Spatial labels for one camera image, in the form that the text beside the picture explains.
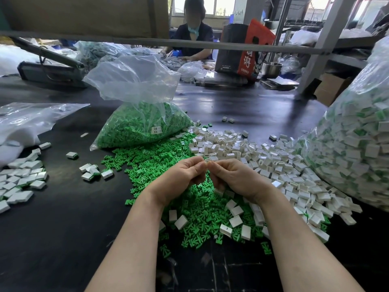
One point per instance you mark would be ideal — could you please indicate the black and red box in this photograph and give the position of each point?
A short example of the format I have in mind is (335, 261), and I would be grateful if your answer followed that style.
(240, 53)

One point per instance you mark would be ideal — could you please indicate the white bags on shelf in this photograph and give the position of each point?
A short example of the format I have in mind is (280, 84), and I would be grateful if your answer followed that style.
(326, 36)

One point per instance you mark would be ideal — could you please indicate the pile of assembled white pieces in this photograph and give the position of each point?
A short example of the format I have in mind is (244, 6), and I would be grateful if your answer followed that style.
(23, 179)

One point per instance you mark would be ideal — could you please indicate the cardboard box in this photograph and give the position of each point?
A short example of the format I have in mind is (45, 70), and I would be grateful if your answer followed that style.
(332, 89)

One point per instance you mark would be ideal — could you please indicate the empty clear plastic bag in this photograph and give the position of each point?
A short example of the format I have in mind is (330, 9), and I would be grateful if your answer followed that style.
(33, 116)

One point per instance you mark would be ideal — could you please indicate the pile of white plastic caps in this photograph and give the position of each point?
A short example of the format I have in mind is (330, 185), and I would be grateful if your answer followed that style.
(299, 176)

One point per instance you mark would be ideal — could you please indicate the metal bowl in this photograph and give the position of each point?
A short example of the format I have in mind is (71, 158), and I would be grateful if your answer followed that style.
(272, 70)

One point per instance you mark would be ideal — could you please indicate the white paper sheets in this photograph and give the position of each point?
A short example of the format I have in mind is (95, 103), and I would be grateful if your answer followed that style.
(279, 83)

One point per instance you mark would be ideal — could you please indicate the large bag of white caps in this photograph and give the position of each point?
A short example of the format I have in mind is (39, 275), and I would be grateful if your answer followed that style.
(360, 140)

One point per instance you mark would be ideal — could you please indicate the brown board panel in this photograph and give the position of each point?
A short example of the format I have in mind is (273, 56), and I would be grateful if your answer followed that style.
(82, 16)

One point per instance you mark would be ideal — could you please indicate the pile of green parts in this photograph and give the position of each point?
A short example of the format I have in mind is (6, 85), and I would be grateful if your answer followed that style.
(137, 164)

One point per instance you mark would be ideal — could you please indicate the bag of green clips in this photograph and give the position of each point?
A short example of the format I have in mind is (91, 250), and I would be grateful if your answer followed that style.
(143, 124)

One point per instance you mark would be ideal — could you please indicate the white plastic sheet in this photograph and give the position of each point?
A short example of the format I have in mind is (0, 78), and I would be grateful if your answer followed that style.
(15, 59)

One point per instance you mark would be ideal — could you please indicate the crumpled white plastic bag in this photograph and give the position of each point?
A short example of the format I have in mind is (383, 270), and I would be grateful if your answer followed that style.
(191, 71)

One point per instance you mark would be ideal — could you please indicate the person's right forearm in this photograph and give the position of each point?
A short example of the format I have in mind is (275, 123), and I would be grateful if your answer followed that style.
(304, 255)

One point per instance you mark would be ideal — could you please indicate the grey metal shelf frame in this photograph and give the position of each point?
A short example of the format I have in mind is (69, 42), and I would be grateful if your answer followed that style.
(121, 40)

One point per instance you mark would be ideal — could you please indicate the clear bag of pale parts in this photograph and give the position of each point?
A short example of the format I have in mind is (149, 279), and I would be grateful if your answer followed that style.
(108, 53)

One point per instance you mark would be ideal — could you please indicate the person's left hand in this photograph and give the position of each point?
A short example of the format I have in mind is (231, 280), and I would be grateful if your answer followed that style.
(175, 179)

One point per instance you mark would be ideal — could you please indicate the small white plastic scrap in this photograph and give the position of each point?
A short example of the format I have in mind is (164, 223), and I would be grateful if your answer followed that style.
(84, 135)

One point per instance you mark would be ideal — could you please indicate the person's left forearm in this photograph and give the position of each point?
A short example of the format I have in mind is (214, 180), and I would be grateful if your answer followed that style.
(129, 255)

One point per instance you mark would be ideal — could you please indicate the person's right hand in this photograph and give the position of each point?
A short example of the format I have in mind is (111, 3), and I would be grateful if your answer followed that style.
(243, 178)

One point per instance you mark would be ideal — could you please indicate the black table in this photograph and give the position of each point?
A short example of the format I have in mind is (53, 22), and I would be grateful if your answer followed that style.
(61, 243)

